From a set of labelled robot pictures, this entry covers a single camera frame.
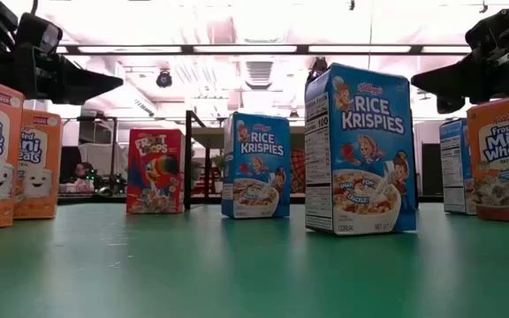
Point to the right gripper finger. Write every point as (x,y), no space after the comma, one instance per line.
(453,79)

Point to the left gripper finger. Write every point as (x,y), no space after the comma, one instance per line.
(86,84)

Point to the blue Rice Krispies cereal box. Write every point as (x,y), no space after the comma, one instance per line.
(453,168)
(360,150)
(256,168)

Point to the red Froot Loops cereal box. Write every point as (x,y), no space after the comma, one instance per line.
(155,172)

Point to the black-framed wooden shelf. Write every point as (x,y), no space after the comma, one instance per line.
(188,176)

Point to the white draped cloth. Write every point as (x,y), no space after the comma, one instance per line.
(100,159)

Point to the black ceiling spotlight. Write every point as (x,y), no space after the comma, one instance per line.
(164,80)

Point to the person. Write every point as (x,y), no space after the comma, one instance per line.
(82,171)

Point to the black partition panel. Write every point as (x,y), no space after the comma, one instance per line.
(430,168)

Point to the background robot with green lights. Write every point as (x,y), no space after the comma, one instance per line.
(108,185)

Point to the black hanging ceiling device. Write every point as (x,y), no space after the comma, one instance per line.
(318,66)

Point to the small leafy potted plant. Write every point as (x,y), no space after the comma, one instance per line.
(217,165)

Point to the orange patterned backdrop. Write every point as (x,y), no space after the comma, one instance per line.
(298,172)

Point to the green table mat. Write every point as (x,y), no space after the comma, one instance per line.
(254,274)

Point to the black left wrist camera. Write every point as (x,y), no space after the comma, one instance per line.
(38,33)

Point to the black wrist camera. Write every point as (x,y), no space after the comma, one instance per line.
(486,31)
(38,33)

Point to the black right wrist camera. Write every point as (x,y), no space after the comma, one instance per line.
(486,31)

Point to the black metal rack frame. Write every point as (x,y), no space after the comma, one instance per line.
(114,150)

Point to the black overhead frame bar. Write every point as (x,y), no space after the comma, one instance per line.
(187,49)

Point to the black table frame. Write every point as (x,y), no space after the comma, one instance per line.
(95,200)

